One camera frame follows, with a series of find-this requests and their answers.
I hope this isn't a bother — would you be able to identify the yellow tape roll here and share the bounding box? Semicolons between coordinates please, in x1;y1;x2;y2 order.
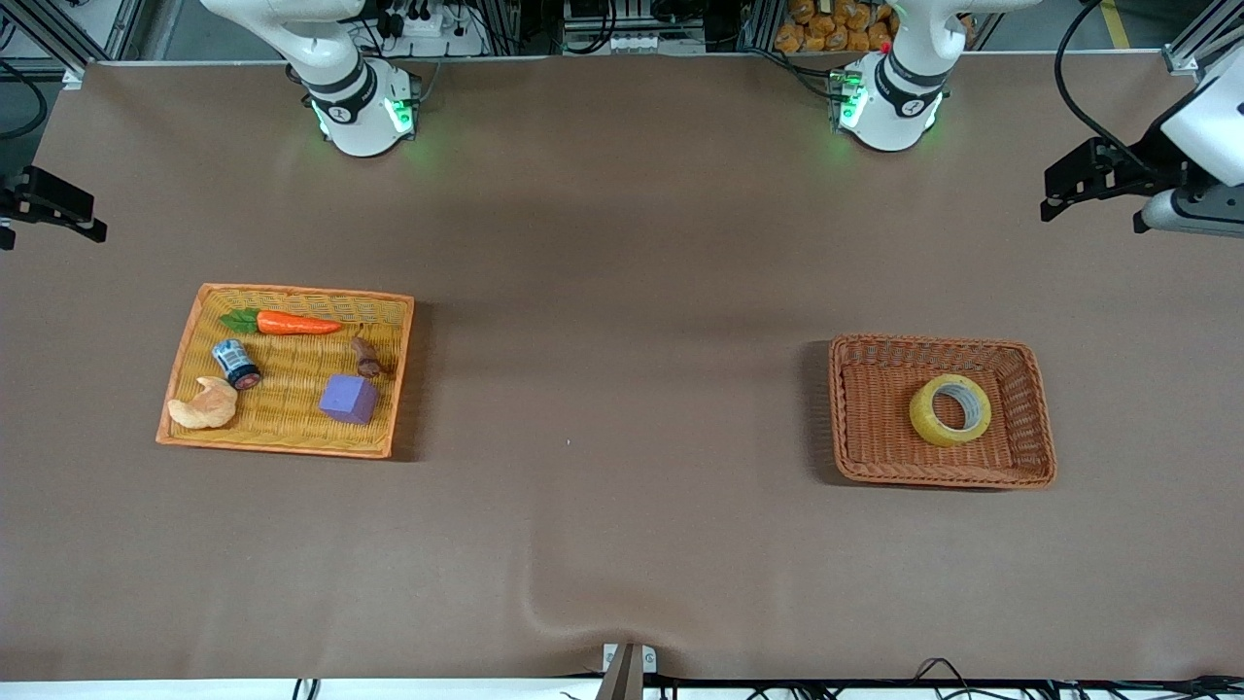
909;373;993;448

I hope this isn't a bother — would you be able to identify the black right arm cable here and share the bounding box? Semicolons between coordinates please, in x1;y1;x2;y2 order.
0;61;50;139

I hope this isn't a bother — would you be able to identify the white socket strip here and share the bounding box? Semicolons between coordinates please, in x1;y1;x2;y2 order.
573;33;706;55

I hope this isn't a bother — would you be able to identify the bag of orange snacks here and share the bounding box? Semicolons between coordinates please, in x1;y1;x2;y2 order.
775;0;895;53

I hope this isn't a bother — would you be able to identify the small blue white can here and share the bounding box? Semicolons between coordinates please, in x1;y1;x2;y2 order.
212;338;262;392

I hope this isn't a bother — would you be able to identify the metal bracket with post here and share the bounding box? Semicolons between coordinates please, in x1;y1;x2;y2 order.
595;642;658;700

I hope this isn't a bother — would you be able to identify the purple foam cube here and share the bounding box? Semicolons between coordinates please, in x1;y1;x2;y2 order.
319;374;380;426

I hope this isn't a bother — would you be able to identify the yellow wicker tray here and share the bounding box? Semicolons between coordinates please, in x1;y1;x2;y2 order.
155;283;416;460

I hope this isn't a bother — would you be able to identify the orange toy carrot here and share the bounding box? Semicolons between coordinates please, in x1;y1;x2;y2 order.
220;308;343;336

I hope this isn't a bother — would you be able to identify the brown wicker basket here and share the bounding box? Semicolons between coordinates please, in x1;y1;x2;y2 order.
827;335;1057;489

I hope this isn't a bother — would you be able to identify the small brown toy figure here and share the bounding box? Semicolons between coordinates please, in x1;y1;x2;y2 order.
350;331;387;379

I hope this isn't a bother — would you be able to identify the white power strip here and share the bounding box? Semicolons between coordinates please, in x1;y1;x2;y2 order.
374;8;487;57

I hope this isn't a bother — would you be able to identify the aluminium frame profile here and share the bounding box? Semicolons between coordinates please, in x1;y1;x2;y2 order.
0;0;147;90
1161;0;1244;77

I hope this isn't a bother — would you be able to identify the toy croissant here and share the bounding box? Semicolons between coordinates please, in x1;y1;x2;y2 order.
167;376;239;431

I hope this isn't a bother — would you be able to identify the black cable bundle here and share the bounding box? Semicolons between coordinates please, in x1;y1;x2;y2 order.
661;657;1244;700

